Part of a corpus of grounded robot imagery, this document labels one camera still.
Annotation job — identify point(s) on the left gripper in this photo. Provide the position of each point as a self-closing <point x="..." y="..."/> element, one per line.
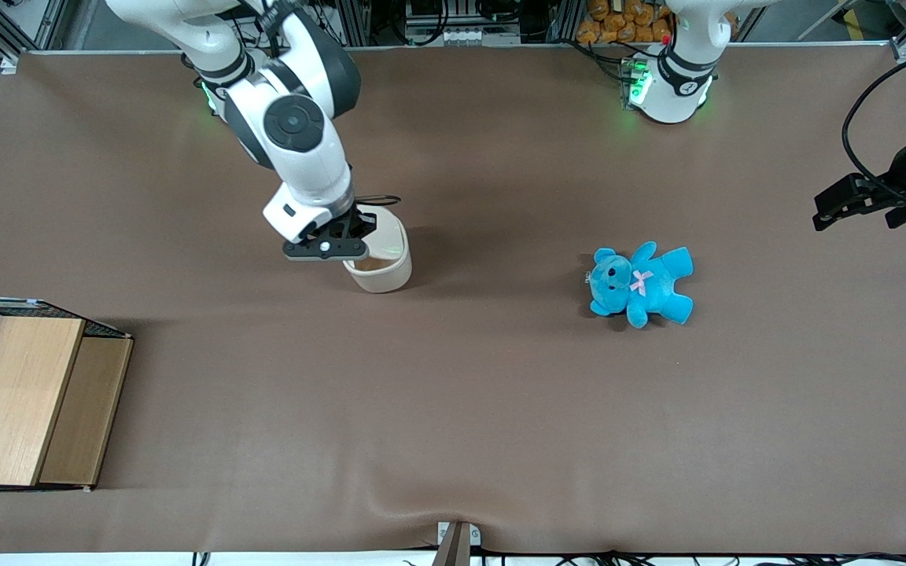
<point x="900" y="180"/>

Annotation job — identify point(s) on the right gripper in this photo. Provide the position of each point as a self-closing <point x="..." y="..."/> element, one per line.
<point x="361" y="222"/>

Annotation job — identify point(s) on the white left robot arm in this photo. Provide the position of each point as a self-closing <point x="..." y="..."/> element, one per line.
<point x="677" y="79"/>

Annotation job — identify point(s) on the metal table bracket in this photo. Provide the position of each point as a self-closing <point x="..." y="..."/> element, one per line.
<point x="457" y="542"/>

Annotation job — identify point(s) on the white connector strip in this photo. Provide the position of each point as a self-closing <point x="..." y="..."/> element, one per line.
<point x="461" y="36"/>

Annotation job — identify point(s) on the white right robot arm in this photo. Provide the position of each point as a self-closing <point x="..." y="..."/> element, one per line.
<point x="296" y="126"/>

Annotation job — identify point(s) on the wooden shelf box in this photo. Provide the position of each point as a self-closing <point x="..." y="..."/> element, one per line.
<point x="28" y="401"/>

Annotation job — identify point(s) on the white lidded trash can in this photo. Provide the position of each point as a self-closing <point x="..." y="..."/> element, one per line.
<point x="390" y="275"/>

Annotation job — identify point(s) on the brown table cover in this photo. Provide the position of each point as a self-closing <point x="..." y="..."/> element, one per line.
<point x="453" y="409"/>

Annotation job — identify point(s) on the blue teddy bear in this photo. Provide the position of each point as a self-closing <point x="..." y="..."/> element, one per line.
<point x="642" y="283"/>

